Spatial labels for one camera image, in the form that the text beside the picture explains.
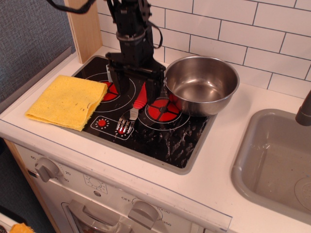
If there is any wooden side post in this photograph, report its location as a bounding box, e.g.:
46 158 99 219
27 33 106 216
67 3 103 64

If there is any grey toy cube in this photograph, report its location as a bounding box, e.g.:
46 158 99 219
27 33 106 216
106 65 113 83

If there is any yellow folded cloth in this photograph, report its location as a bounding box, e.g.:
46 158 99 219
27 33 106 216
25 75 108 131

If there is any right grey oven knob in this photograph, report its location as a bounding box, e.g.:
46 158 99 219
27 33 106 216
128 201 159 230

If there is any stainless steel pot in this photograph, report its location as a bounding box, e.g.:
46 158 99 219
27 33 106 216
164 56 240 117

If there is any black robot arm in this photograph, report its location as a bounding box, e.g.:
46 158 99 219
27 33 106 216
106 0 165 104

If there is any red handled metal fork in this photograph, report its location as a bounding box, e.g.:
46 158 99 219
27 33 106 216
116 83 147 133

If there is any grey oven knob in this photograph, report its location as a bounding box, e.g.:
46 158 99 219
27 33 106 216
128 201 159 230
35 158 59 183

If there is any grey faucet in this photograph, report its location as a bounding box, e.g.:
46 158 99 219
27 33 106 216
295 91 311 126

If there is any black toy stove top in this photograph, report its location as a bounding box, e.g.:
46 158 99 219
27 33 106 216
74 56 216 174

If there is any orange cloth at corner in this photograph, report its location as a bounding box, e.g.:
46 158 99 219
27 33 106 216
9 223 34 233

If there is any left grey oven knob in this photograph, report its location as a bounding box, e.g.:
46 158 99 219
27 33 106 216
35 158 59 183

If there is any grey sink basin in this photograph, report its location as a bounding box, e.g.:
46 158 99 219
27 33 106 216
231 109 311 224

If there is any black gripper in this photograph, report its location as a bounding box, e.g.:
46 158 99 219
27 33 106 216
105 36 165 105

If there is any grey oven door handle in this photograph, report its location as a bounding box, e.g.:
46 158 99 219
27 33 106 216
68 200 132 233

